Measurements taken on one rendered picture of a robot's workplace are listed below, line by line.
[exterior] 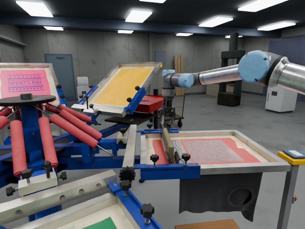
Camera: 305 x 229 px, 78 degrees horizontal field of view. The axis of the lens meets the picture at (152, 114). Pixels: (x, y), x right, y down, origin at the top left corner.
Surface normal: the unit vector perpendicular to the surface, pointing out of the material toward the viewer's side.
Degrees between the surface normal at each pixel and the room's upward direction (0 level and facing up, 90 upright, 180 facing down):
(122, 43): 90
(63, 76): 90
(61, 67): 90
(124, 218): 0
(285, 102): 90
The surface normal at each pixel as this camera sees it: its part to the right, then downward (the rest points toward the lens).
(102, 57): 0.29, 0.22
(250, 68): -0.83, 0.10
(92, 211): 0.55, 0.19
